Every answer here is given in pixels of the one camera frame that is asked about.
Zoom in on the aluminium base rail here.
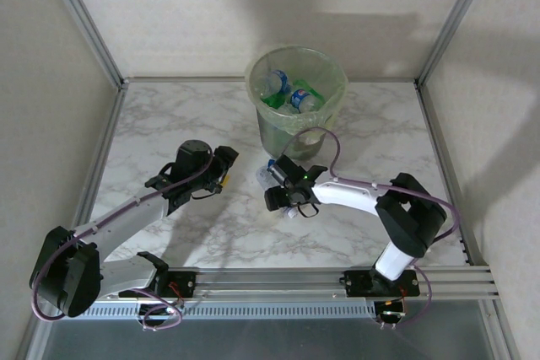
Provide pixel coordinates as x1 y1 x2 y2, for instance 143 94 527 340
99 266 501 303

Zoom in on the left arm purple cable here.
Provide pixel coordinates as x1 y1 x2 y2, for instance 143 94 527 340
32 151 214 331

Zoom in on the aluminium table edge rail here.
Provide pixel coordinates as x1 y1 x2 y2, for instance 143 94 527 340
71 81 130 230
121 76 421 84
415 81 486 268

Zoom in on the left gripper black cable loop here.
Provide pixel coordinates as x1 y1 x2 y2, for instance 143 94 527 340
189 189 224 201

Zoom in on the green plastic bin liner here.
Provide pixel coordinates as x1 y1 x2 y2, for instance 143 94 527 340
245 42 349 140

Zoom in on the gripper black cable loop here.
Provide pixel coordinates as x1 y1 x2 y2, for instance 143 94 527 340
296 202 321 218
189 189 224 201

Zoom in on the aluminium frame leg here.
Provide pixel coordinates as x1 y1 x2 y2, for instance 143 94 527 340
480 298 522 360
15 313 54 360

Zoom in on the clear bottle dark blue label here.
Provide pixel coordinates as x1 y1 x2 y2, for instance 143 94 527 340
260 67 293 99

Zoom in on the clear bottle blue label white cap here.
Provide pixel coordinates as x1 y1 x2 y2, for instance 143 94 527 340
288 87 322 113

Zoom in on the grey metal panel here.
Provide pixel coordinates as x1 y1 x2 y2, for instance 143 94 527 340
29 320 510 360

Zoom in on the right gripper black cable loop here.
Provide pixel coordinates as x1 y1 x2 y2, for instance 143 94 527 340
296 202 321 218

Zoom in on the grey mesh waste bin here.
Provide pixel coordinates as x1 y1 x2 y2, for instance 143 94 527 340
245 42 349 163

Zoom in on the slotted grey cable duct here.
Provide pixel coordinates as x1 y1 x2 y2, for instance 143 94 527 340
84 301 379 321

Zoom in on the aluminium frame post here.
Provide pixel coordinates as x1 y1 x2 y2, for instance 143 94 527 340
37 0 127 88
416 0 500 85

